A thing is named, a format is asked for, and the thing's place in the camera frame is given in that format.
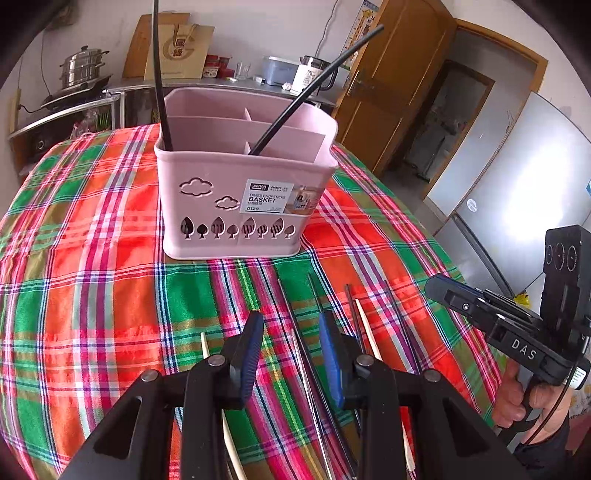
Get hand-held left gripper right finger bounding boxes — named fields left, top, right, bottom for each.
left=318, top=311, right=527, bottom=480

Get low steel stove stand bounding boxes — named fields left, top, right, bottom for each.
left=9, top=92, right=123, bottom=172

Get beige chopstick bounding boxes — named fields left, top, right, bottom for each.
left=200, top=331, right=249, bottom=480
left=353, top=298, right=417, bottom=480

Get steel shelf table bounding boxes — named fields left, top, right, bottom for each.
left=106, top=76, right=338, bottom=131

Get metal chopstick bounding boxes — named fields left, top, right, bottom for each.
left=277, top=278, right=358, bottom=480
left=292, top=329, right=334, bottom=480

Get wooden door frame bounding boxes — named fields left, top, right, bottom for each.
left=376, top=17, right=549, bottom=204

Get person's right hand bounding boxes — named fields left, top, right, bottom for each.
left=492, top=360, right=573, bottom=435

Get black induction cooker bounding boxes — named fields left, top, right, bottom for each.
left=41, top=76, right=114, bottom=112

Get brown paper bag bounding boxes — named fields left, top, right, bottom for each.
left=144, top=23, right=215, bottom=80

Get grey wall cable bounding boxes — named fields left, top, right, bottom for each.
left=314, top=0, right=341, bottom=57

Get person's right forearm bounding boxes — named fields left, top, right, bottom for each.
left=512, top=415, right=574, bottom=472

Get wall calendar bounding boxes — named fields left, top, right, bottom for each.
left=341, top=0, right=380, bottom=70

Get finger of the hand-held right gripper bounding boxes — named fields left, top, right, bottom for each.
left=425, top=274, right=541, bottom=329

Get steel steamer pot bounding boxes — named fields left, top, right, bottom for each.
left=59, top=45, right=110, bottom=89

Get silver refrigerator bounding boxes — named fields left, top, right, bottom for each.
left=425, top=91, right=591, bottom=301

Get pale blue lidded container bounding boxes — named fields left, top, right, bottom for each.
left=262, top=56, right=301, bottom=87

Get white electric kettle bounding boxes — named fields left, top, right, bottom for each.
left=290, top=55, right=340, bottom=97

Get pink plastic utensil basket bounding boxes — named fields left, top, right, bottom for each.
left=154, top=88, right=340, bottom=260

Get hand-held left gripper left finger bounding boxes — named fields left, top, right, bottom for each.
left=58, top=311, right=264, bottom=480

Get green vegetables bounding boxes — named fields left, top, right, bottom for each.
left=71, top=108, right=112, bottom=138

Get wooden door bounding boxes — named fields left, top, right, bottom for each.
left=332, top=0, right=458, bottom=175

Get plaid tablecloth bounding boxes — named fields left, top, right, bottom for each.
left=0, top=122, right=509, bottom=480

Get black chopstick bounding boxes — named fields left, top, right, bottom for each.
left=249, top=24, right=385, bottom=156
left=381, top=279, right=421, bottom=372
left=344, top=284, right=365, bottom=352
left=153, top=0, right=174, bottom=152
left=348, top=295, right=367, bottom=354

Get wooden cutting board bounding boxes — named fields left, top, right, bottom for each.
left=122, top=13, right=191, bottom=79

